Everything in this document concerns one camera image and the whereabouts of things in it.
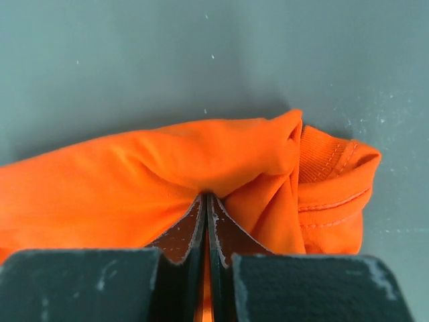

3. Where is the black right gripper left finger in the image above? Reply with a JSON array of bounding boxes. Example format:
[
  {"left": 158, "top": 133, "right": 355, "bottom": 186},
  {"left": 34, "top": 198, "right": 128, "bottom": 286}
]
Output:
[{"left": 1, "top": 196, "right": 206, "bottom": 321}]

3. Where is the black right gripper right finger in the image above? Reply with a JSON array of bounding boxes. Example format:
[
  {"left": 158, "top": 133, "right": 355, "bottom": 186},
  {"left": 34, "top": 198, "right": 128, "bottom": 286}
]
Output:
[{"left": 206, "top": 195, "right": 412, "bottom": 321}]

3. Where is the orange t shirt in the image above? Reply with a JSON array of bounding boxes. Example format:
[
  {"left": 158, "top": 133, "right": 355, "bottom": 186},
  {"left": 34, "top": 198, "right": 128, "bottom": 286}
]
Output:
[{"left": 1, "top": 110, "right": 381, "bottom": 321}]

